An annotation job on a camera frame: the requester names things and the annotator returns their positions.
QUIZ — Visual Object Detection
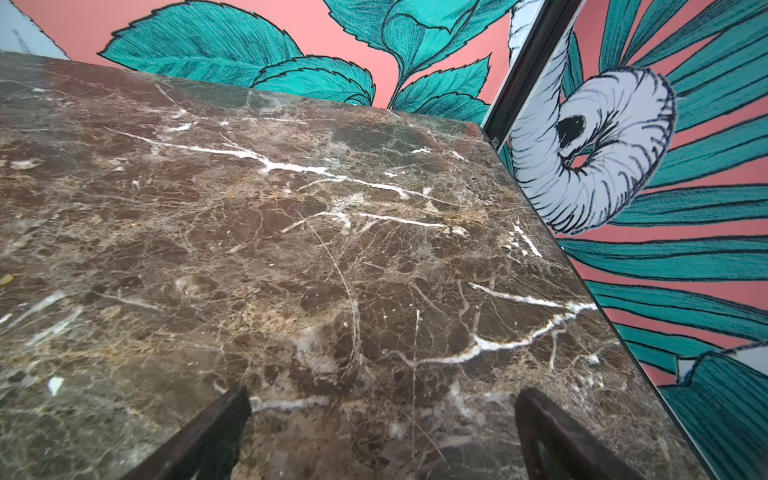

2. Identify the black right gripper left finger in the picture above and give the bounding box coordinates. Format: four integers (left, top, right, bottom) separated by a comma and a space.
122, 386, 252, 480

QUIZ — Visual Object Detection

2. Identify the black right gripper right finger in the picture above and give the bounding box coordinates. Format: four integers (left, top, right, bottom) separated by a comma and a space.
515, 387, 642, 479

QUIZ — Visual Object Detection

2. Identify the black frame post right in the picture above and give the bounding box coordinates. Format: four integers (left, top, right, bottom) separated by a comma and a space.
481, 0, 583, 151

